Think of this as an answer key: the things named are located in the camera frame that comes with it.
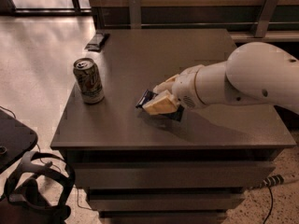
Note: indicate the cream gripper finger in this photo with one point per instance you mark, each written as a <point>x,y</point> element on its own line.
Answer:
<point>166,85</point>
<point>164,103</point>

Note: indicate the grey drawer cabinet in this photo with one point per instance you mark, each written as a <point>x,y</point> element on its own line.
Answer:
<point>137,168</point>

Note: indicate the black side table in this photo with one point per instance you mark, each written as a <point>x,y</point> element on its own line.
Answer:
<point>15,139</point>

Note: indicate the silver soda can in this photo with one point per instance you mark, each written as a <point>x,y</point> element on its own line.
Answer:
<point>89,82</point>

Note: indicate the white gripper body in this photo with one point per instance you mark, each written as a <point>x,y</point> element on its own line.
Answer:
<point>185,89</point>

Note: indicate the dark rxbar chocolate wrapper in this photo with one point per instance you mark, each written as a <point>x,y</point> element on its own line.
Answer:
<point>97,42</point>

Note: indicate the grey metal rail frame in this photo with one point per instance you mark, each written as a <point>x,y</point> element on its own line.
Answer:
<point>270,21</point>

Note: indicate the blue rxbar blueberry wrapper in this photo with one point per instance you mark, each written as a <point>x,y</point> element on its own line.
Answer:
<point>148,96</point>

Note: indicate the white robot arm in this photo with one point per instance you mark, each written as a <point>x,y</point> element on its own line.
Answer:
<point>255,73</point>

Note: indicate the black VR headset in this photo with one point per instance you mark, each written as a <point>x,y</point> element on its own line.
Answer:
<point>22,203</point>

